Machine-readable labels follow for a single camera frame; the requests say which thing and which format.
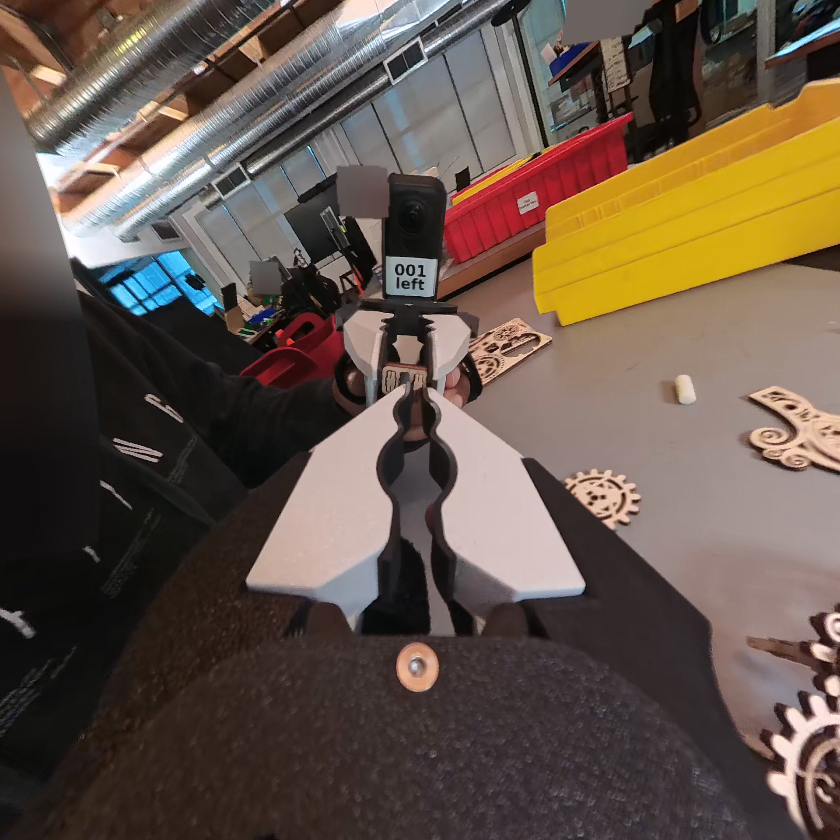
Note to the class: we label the yellow plastic bin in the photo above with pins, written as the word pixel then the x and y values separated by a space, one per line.
pixel 689 216

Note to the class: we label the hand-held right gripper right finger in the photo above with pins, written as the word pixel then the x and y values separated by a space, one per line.
pixel 512 531

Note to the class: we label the wooden puzzle sheet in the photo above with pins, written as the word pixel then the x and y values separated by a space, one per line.
pixel 518 344

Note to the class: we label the ornate wooden teardrop piece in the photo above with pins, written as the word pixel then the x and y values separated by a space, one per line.
pixel 800 426

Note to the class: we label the red plastic bin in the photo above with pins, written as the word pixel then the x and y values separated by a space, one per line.
pixel 525 203

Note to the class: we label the red plastic stool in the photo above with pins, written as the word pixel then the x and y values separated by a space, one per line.
pixel 289 367

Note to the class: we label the person's left hand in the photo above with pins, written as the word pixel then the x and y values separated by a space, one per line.
pixel 460 387

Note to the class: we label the flat wooden gear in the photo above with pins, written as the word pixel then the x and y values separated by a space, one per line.
pixel 600 495

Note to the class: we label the wooden gear assembly with pegs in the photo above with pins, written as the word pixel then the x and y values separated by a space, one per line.
pixel 787 741

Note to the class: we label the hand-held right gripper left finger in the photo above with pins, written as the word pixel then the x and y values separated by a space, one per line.
pixel 321 525

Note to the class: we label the person's black printed hoodie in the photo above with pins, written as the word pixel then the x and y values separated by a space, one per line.
pixel 131 525

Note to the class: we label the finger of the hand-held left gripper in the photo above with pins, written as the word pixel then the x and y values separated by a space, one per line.
pixel 449 341
pixel 364 341

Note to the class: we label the small wooden connector piece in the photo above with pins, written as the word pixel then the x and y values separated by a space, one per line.
pixel 396 380

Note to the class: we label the small white cylinder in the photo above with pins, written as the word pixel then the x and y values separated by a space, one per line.
pixel 685 388

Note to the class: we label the person's left forearm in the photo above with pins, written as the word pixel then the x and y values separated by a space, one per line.
pixel 275 426

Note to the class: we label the silver ventilation duct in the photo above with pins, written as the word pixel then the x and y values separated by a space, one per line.
pixel 164 65
pixel 262 141

